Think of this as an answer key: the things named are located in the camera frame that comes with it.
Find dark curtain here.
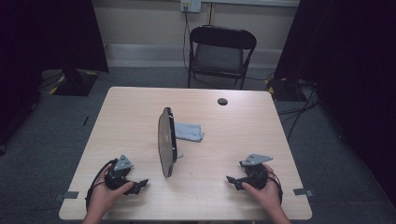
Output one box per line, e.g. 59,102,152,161
0,0,109,147
274,0,396,202

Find white wall socket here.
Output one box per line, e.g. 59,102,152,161
180,0,203,14

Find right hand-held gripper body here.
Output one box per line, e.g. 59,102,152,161
239,153,274,190

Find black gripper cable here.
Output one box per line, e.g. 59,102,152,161
265,169,284,203
85,158,120,210

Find person's left hand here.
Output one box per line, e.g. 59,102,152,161
88,164,134,216

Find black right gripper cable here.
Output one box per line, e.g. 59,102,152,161
265,169,284,203

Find black stand base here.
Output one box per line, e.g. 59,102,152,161
49,68,100,97
266,77,301,103

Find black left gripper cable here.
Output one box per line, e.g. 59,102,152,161
85,158,120,210

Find light blue cloth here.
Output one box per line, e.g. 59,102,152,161
174,121,205,143

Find grey tape strip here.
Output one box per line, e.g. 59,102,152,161
292,188,315,198
53,190,79,202

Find black floor cables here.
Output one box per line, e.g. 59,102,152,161
276,79,321,142

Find black wall socket cable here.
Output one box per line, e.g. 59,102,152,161
182,8,191,73

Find person's right hand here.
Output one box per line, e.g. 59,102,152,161
242,163,283,216

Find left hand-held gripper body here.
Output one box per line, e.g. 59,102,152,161
105,154,135,191

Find black folding chair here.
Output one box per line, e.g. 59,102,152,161
187,25,258,91

